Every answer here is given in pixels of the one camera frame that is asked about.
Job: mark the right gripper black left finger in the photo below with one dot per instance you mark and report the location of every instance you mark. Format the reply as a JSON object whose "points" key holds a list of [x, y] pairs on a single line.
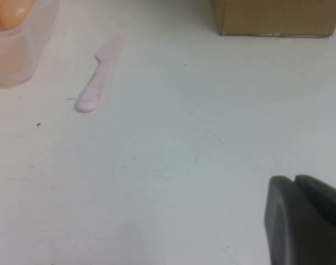
{"points": [[295, 234]]}

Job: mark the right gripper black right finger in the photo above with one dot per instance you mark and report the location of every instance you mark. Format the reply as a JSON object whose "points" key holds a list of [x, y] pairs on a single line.
{"points": [[326, 197]]}

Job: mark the clear plastic egg box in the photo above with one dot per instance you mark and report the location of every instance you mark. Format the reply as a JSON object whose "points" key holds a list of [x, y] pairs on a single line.
{"points": [[16, 60]]}

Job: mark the brown cardboard box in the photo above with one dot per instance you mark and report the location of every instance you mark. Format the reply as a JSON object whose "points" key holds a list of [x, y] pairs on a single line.
{"points": [[267, 16]]}

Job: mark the beige plastic egg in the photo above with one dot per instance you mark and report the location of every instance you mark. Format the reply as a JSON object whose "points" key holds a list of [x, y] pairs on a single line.
{"points": [[16, 13]]}

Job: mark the pink plastic knife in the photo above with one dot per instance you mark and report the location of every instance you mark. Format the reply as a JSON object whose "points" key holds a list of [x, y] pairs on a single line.
{"points": [[93, 88]]}

